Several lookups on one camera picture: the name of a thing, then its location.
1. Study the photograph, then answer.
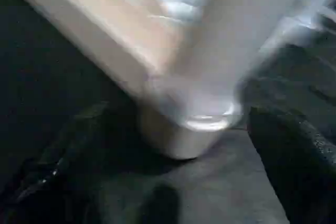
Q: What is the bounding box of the white plastic table top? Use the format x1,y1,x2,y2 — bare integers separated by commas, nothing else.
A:
0,0,239,161

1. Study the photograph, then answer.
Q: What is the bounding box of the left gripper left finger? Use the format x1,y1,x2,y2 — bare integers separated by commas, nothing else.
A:
0,102,116,224

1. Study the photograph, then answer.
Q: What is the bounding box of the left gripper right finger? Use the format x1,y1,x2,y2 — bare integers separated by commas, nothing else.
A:
248,105,336,224

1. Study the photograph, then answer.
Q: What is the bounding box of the black mat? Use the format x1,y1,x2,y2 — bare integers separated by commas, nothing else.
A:
0,0,336,224

